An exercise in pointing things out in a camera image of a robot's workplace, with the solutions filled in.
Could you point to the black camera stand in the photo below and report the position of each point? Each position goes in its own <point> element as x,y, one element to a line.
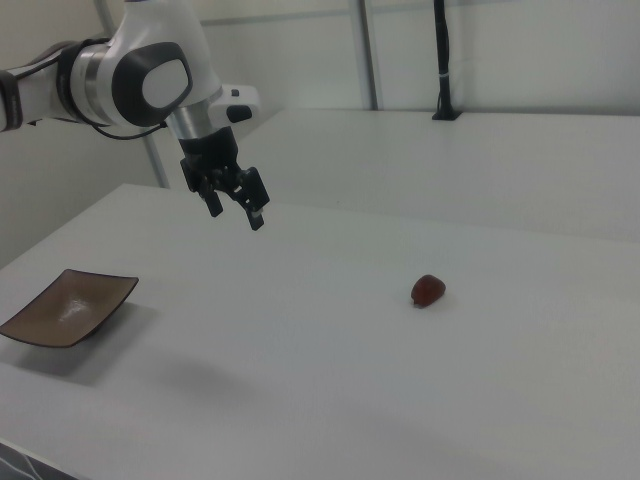
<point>442,60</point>

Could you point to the brown square ceramic plate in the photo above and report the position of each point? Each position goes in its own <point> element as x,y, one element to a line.
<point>65,310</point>

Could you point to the small reddish-brown round food item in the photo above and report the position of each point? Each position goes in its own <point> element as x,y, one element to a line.
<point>429,291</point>

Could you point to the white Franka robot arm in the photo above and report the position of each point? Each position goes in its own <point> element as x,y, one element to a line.
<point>150,30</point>

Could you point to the white side table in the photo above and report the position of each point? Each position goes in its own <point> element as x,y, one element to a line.
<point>450,165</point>

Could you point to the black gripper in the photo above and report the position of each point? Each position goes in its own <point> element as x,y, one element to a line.
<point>210,150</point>

